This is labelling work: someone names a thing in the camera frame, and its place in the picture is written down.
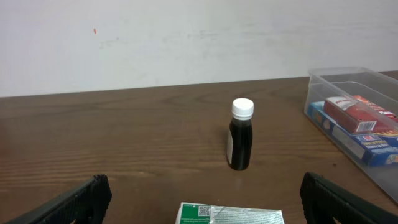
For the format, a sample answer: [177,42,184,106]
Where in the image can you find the blue Kool Fever box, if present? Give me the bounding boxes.
[307,101,397,167]

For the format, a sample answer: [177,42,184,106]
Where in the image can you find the clear plastic container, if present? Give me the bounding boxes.
[305,67,397,200]

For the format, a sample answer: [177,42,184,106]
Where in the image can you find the red medicine box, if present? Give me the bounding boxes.
[323,95,397,134]

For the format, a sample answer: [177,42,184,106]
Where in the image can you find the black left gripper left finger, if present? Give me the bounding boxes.
[9,174,112,224]

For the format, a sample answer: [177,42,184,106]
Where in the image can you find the dark bottle white cap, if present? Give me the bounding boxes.
[226,98,254,170]

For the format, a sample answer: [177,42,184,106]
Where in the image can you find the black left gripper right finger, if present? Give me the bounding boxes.
[300,172,397,224]

